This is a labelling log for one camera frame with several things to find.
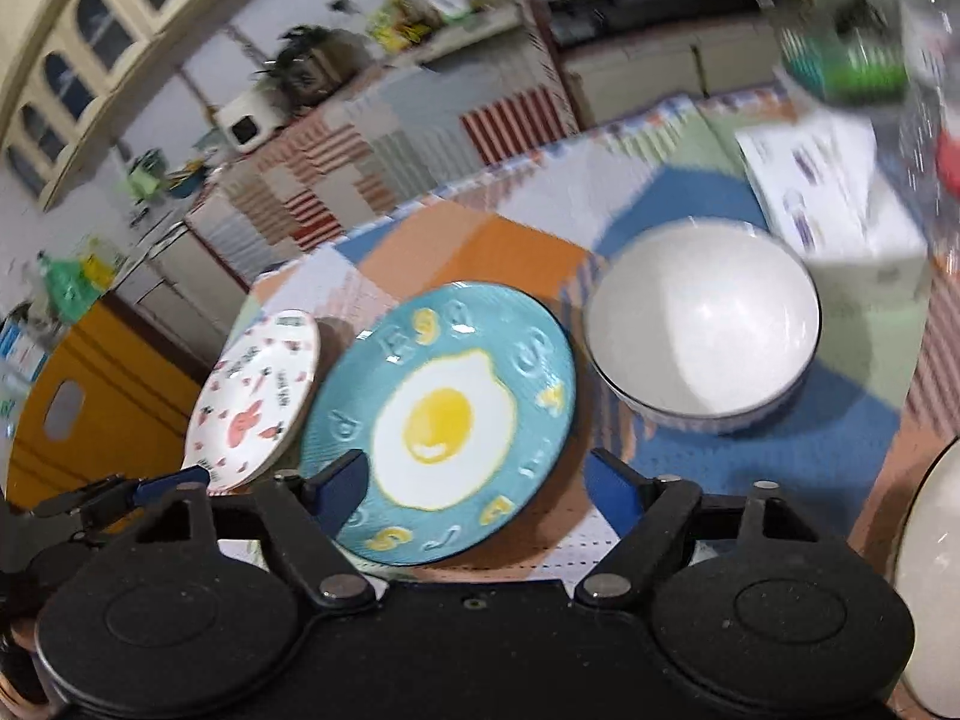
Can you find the yellow wooden chair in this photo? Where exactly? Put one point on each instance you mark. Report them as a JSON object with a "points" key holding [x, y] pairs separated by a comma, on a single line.
{"points": [[114, 398]]}

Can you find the upper cream cabinets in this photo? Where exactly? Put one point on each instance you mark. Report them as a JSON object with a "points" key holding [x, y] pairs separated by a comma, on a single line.
{"points": [[65, 65]]}

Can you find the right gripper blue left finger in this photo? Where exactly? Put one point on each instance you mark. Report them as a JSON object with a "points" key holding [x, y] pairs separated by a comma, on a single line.
{"points": [[302, 517]]}

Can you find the white bunny carrot plate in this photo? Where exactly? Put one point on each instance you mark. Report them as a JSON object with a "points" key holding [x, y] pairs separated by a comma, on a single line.
{"points": [[251, 404]]}

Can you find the white rice cooker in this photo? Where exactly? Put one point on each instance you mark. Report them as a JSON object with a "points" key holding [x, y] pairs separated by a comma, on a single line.
{"points": [[251, 119]]}

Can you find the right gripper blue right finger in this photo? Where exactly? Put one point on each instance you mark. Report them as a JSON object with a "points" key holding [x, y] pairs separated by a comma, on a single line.
{"points": [[653, 519]]}

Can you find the green plastic basket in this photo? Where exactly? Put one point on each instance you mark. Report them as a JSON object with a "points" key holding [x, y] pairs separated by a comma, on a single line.
{"points": [[852, 68]]}

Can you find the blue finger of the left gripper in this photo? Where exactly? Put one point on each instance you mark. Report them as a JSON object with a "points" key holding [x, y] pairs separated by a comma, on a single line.
{"points": [[150, 490]]}

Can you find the white tissue box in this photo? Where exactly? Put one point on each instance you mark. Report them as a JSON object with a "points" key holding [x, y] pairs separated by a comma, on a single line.
{"points": [[821, 192]]}

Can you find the patchwork tablecloth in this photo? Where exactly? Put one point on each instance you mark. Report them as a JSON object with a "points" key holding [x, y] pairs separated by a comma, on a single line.
{"points": [[880, 399]]}

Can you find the teal fried egg plate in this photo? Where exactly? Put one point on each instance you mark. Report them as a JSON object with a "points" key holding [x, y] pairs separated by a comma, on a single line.
{"points": [[462, 400]]}

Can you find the white bowl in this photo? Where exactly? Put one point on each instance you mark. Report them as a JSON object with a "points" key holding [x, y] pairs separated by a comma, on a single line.
{"points": [[927, 577], [704, 325]]}

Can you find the black pressure cooker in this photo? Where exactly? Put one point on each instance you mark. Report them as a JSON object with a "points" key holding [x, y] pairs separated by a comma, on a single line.
{"points": [[314, 62]]}

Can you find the patchwork counter cover cloth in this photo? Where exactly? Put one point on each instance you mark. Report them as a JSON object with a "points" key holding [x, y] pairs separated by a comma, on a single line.
{"points": [[484, 95]]}

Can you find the water bottle red label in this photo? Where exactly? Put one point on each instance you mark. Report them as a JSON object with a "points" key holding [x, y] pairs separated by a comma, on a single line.
{"points": [[929, 132]]}

